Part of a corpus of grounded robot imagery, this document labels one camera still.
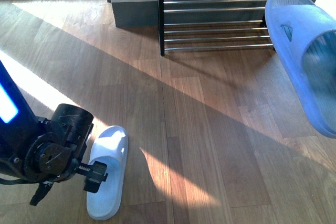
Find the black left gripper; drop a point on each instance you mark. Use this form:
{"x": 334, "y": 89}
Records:
{"x": 56, "y": 154}

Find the light blue slipper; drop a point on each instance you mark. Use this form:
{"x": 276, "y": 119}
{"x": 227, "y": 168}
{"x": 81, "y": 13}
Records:
{"x": 110, "y": 148}
{"x": 303, "y": 36}

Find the black robot arm blue light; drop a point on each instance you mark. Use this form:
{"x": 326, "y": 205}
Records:
{"x": 19, "y": 128}

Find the black metal shoe rack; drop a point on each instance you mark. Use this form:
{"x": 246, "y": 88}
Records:
{"x": 200, "y": 25}

